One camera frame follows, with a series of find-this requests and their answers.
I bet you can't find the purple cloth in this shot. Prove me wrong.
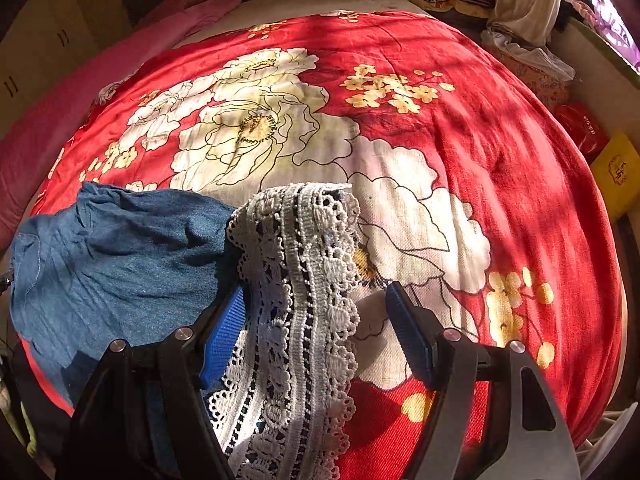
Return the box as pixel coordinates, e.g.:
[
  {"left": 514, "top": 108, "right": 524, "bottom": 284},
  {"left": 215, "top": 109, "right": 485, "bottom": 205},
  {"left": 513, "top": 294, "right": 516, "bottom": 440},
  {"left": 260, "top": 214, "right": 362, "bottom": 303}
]
[{"left": 575, "top": 0, "right": 636, "bottom": 61}]

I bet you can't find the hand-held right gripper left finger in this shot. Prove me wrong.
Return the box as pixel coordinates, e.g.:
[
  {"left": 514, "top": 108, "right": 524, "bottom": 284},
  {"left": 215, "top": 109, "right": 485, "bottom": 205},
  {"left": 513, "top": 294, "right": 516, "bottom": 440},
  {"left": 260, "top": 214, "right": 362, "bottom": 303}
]
[{"left": 67, "top": 285, "right": 248, "bottom": 480}]

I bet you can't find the green-topped window ledge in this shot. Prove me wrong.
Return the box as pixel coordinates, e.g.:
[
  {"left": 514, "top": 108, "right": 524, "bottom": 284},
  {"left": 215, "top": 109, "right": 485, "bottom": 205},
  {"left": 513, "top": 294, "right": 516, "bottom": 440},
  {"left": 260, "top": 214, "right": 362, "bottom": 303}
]
[{"left": 550, "top": 15, "right": 640, "bottom": 126}]

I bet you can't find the blue denim pants lace hem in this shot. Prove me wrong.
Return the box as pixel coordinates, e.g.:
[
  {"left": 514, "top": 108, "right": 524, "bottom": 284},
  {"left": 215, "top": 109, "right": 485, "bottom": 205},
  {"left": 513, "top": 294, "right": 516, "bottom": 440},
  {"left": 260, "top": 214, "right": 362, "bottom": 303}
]
[{"left": 9, "top": 181, "right": 362, "bottom": 480}]

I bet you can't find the red floral blanket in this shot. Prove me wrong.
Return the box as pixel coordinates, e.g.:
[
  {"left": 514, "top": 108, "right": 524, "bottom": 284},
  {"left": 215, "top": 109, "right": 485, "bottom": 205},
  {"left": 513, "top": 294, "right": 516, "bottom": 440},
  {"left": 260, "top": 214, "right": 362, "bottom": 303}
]
[{"left": 25, "top": 10, "right": 626, "bottom": 480}]

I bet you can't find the pink quilt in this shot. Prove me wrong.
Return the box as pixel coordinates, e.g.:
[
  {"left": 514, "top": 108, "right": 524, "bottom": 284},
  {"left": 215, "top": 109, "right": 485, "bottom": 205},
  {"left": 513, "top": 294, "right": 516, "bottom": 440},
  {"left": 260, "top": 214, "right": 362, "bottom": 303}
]
[{"left": 0, "top": 0, "right": 243, "bottom": 246}]

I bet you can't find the yellow bag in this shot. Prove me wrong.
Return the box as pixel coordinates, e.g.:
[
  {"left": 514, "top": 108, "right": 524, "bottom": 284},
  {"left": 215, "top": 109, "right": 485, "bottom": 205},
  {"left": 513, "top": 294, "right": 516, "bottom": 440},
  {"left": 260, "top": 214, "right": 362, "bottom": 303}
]
[{"left": 590, "top": 130, "right": 640, "bottom": 221}]

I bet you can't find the red bag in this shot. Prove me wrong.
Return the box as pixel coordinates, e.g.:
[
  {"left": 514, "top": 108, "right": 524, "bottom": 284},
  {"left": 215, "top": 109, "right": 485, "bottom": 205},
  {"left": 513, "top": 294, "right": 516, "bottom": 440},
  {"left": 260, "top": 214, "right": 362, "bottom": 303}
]
[{"left": 555, "top": 102, "right": 608, "bottom": 166}]

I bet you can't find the beige wardrobe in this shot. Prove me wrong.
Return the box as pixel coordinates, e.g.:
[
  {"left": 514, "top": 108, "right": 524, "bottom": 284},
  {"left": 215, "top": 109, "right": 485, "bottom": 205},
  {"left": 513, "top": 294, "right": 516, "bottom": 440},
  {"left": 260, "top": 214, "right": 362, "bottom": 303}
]
[{"left": 0, "top": 0, "right": 151, "bottom": 96}]

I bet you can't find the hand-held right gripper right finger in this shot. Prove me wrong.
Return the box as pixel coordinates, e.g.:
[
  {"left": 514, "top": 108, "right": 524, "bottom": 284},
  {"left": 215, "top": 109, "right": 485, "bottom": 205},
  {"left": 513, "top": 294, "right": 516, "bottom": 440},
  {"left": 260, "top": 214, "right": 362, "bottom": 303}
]
[{"left": 384, "top": 282, "right": 583, "bottom": 480}]

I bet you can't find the orange patterned cushion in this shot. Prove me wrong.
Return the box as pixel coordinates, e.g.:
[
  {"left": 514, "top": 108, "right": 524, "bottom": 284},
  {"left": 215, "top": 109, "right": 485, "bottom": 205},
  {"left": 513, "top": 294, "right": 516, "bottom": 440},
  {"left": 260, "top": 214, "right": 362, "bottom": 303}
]
[{"left": 505, "top": 55, "right": 571, "bottom": 111}]

